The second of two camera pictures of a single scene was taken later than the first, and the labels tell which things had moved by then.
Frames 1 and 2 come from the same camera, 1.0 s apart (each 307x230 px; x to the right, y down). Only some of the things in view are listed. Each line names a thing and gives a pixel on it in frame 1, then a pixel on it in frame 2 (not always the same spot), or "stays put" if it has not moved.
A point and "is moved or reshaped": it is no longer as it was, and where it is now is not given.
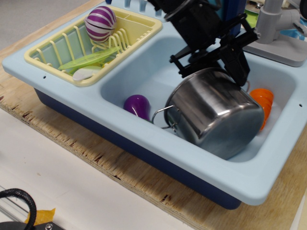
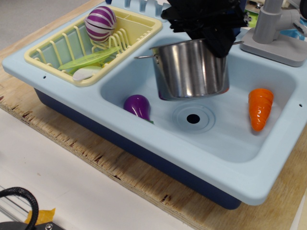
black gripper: [199, 24] → [216, 23]
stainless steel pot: [222, 119] is moved or reshaped
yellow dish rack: [73, 53] stays put
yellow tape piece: [42, 216] stays put
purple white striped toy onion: [100, 23] stays put
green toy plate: [252, 17] stays put
